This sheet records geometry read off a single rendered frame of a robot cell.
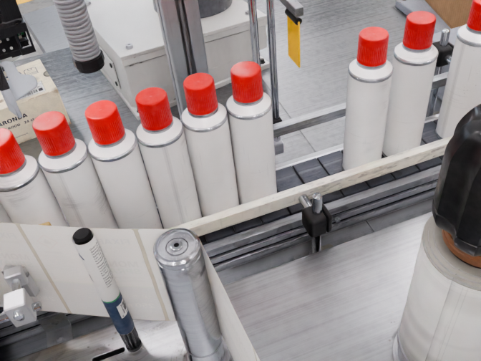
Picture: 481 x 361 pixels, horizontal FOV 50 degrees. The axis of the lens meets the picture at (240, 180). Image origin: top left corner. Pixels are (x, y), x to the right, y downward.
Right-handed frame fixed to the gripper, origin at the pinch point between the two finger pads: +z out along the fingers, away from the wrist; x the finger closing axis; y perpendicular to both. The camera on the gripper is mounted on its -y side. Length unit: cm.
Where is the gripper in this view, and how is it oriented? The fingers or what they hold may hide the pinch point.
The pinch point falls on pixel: (7, 99)
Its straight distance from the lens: 101.9
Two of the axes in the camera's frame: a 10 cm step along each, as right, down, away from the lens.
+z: 0.7, 7.2, 6.9
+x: -5.0, -5.7, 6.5
